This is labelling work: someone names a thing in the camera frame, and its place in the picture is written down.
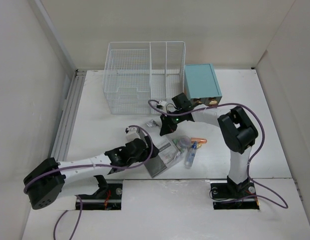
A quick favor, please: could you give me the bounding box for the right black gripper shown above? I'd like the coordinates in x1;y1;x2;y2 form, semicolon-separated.
160;109;184;136

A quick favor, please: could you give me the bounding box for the grey white booklet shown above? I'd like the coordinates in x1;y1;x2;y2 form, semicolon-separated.
145;136;182;179

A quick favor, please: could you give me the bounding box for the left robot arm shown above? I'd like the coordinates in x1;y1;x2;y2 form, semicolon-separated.
24;136;159;210

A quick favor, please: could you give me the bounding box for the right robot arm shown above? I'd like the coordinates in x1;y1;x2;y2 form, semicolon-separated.
160;93;258;197

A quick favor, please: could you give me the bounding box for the small silver packet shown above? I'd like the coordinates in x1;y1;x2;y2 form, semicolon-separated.
146;119;160;128

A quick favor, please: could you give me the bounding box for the small round clear container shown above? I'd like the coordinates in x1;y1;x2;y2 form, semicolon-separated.
177;135;191;149

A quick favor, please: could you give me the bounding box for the orange marker pen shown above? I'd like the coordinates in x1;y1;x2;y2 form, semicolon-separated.
191;137;207;144

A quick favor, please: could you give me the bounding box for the clear blue glue bottle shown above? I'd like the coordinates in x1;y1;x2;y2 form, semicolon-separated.
184;141;198;169

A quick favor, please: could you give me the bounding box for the teal drawer box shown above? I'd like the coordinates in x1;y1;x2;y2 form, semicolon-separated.
184;63;222;106

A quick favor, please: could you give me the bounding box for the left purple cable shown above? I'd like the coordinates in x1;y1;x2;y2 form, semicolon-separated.
24;124;154;240

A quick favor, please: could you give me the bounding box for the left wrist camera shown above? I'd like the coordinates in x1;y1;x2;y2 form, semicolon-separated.
125;127;140;142

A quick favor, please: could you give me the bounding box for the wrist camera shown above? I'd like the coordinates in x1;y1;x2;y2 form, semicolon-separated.
156;101;169;114
125;127;140;142

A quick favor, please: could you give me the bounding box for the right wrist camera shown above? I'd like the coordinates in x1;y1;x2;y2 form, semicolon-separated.
156;101;169;114

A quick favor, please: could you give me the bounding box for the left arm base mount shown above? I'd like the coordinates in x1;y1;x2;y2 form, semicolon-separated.
79;175;123;211

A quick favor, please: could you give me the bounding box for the white wire mesh organizer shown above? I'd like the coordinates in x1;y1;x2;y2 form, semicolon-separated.
103;41;186;115

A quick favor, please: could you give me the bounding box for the aluminium rail frame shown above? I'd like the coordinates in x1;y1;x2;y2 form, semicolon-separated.
49;69;87;162

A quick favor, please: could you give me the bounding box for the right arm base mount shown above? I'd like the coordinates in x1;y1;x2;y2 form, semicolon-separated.
209;182;259;210

